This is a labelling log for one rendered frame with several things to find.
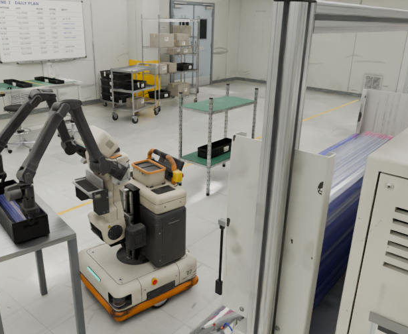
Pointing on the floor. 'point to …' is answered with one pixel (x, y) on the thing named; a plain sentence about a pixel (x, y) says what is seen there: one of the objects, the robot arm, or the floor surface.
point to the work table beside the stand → (10, 248)
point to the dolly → (114, 87)
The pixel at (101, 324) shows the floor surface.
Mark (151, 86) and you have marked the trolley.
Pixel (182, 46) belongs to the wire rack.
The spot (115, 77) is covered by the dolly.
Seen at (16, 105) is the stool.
